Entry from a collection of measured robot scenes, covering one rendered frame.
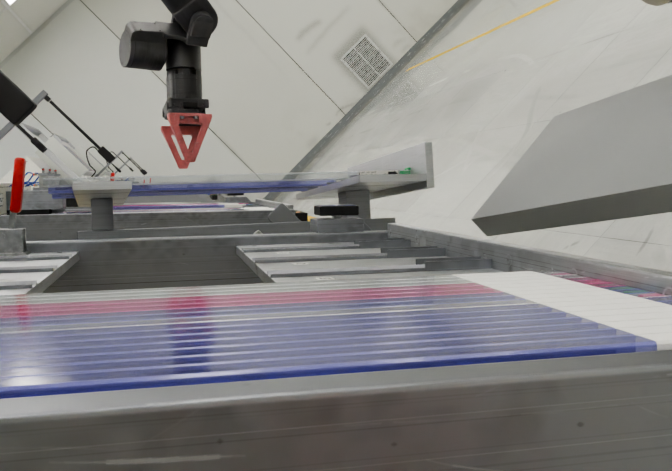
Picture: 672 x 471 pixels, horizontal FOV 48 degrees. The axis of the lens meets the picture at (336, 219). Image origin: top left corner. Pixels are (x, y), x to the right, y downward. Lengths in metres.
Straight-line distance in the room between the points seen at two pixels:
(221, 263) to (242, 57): 7.59
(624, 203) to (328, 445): 0.71
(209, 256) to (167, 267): 0.05
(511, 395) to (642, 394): 0.05
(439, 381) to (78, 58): 8.26
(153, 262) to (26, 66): 7.65
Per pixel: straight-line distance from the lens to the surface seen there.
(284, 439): 0.24
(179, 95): 1.24
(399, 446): 0.25
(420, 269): 0.63
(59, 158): 5.38
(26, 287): 0.61
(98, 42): 8.47
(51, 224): 1.70
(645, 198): 0.90
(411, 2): 9.00
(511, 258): 0.62
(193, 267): 0.91
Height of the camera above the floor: 0.96
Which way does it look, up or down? 11 degrees down
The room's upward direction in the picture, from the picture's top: 45 degrees counter-clockwise
